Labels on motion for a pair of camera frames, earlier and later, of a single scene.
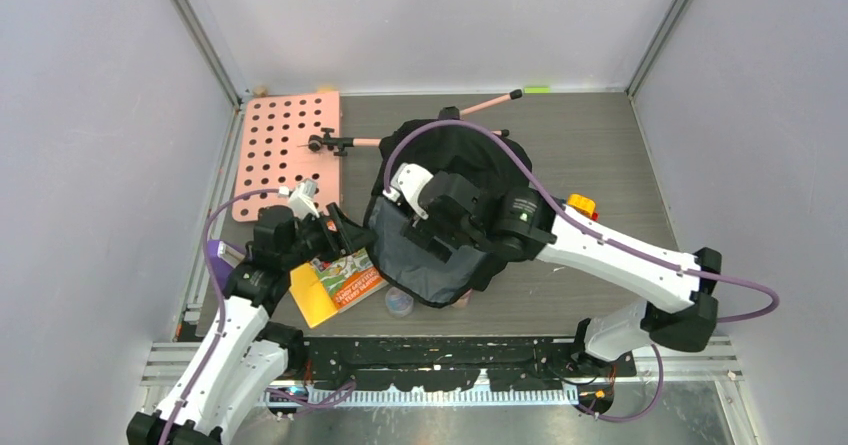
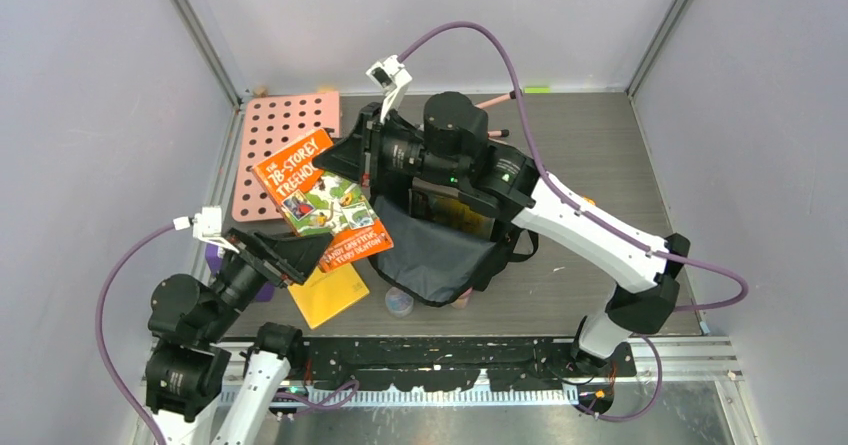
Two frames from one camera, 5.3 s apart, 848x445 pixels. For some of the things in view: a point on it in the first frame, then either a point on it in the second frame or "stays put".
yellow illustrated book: (311, 298) stays put
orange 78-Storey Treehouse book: (350, 277) → (318, 202)
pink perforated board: (275, 151) stays put
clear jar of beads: (398, 302) stays put
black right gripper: (421, 232) → (358, 156)
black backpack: (444, 146) stays put
